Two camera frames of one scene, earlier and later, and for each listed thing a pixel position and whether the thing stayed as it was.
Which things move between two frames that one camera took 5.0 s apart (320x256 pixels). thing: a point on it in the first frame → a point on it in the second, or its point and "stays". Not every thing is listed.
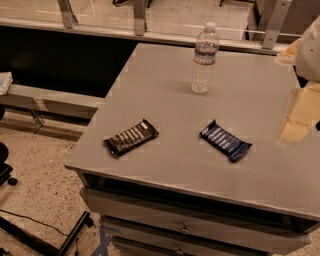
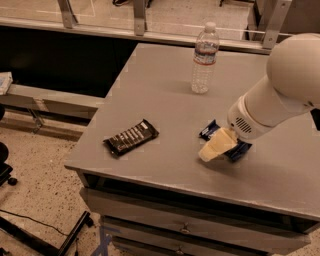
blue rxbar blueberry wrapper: x=224 y=141 stays
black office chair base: x=5 y=168 stays
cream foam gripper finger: x=304 y=112 → x=224 y=140
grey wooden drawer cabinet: x=177 y=193 stays
